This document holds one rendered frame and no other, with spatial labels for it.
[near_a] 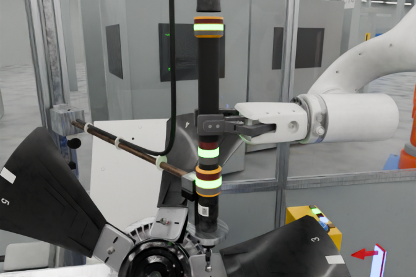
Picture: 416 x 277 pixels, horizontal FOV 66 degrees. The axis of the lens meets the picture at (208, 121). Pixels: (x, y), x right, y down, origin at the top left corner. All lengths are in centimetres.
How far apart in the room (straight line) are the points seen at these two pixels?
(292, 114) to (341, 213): 117
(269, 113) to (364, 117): 16
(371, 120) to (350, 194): 106
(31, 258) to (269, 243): 50
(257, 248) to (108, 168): 45
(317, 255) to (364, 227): 106
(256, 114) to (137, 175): 49
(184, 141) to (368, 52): 40
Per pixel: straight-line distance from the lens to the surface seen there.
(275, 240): 71
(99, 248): 67
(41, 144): 67
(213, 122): 48
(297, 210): 107
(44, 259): 82
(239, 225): 147
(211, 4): 48
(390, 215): 180
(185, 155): 69
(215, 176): 52
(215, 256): 68
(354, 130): 57
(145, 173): 90
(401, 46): 60
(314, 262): 68
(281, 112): 50
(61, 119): 101
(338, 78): 66
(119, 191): 89
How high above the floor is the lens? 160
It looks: 15 degrees down
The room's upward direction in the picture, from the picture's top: straight up
